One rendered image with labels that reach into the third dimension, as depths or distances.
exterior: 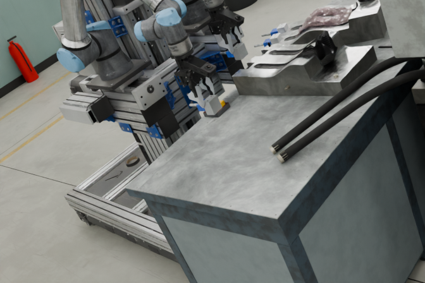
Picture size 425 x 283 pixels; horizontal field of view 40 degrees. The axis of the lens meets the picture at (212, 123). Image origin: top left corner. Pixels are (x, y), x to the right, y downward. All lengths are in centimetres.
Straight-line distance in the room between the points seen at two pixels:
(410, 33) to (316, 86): 66
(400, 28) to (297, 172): 53
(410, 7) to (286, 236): 71
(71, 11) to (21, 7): 539
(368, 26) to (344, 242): 91
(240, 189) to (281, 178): 13
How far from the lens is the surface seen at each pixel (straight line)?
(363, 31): 247
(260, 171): 186
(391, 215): 224
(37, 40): 770
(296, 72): 217
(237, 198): 179
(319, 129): 186
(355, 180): 200
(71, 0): 224
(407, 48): 160
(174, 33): 199
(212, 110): 208
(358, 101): 189
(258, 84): 231
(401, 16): 156
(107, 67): 248
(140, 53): 269
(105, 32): 246
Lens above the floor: 176
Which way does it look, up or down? 25 degrees down
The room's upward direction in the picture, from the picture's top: 24 degrees counter-clockwise
